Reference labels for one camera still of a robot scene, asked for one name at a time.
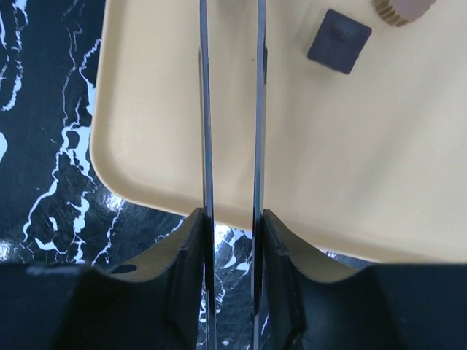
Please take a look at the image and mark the orange plastic tray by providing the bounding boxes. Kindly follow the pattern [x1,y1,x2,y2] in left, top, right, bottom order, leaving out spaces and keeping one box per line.
[90,1,466,262]

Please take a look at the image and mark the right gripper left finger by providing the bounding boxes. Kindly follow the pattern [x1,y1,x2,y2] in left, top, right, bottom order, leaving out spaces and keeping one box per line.
[1,209,204,349]

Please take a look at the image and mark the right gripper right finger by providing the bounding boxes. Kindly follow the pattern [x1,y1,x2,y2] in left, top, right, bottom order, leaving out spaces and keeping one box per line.
[262,210,466,349]

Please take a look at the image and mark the metal tongs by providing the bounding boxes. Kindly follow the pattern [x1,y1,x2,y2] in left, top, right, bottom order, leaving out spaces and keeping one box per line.
[199,1,268,349]

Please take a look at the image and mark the brown round chocolate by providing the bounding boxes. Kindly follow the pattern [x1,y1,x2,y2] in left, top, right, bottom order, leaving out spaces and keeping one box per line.
[372,0,436,27]

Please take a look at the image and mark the dark chocolate square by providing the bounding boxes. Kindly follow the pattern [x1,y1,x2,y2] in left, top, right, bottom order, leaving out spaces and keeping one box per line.
[306,9,372,74]

